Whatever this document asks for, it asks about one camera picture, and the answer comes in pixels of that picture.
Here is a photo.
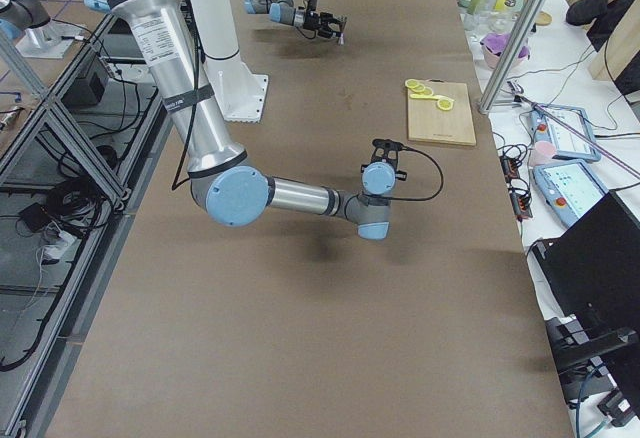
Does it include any yellow plastic knife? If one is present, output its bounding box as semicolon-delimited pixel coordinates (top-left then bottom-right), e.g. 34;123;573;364
409;93;455;103

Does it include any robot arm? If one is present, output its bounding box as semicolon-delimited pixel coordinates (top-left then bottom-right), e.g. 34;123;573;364
243;0;347;45
85;0;396;240

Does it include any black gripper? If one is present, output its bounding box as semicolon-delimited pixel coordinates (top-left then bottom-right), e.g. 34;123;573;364
302;9;347;44

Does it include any bamboo cutting board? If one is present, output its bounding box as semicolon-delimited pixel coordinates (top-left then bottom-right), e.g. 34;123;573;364
405;79;476;146

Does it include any person in dark jacket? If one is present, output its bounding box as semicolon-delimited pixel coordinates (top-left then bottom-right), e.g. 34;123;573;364
565;0;635;51

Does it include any aluminium frame post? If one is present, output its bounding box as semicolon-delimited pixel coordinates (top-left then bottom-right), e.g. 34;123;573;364
478;0;546;115

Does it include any black monitor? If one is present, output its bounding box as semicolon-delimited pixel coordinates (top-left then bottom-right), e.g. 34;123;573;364
533;191;639;413

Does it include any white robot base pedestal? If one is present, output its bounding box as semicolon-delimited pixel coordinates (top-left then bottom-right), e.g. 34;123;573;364
190;0;269;123

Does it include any purple cloth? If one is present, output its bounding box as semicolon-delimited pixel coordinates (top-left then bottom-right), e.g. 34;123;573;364
481;32;530;58

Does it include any blue teach pendant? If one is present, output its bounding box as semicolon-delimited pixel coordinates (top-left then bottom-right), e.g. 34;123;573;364
529;104;601;163
533;159;608;227

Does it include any pink cup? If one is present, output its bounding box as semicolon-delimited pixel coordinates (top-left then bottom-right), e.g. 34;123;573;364
528;141;557;167

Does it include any pink bowl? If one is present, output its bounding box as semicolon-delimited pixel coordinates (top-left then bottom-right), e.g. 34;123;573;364
481;45;530;69

